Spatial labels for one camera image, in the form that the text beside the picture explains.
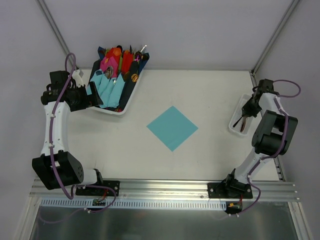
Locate black spoon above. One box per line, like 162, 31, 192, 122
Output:
232, 115, 245, 128

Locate small white utensil tray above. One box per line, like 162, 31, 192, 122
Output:
228, 94, 254, 138

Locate teal paper napkin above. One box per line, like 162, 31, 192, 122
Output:
147, 106, 198, 152

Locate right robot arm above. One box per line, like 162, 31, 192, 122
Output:
213, 79, 298, 199

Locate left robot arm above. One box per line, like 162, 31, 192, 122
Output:
32, 70, 105, 195

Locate teal rolled napkin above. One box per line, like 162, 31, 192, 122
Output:
98, 74, 110, 105
107, 73, 125, 108
89, 70, 104, 101
102, 77, 116, 108

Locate pink rolled napkin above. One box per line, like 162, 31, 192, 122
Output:
99, 56, 119, 79

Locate dark navy rolled napkin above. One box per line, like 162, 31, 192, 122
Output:
118, 61, 139, 111

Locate red rolled napkin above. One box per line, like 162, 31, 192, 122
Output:
120, 50, 134, 75

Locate orange rolled napkin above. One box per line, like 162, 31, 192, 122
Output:
105, 47, 123, 58

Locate large white basket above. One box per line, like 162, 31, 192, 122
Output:
92, 60, 148, 116

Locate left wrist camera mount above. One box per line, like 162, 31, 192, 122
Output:
72, 69, 85, 87

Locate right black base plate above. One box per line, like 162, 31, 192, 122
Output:
207, 182, 253, 199

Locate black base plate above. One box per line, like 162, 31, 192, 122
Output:
207, 182, 253, 199
75, 180, 121, 197

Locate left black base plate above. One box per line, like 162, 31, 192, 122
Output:
75, 180, 121, 197

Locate aluminium mounting rail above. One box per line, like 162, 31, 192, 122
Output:
29, 177, 301, 203

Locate white slotted cable duct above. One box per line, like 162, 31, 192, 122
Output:
40, 197, 227, 211

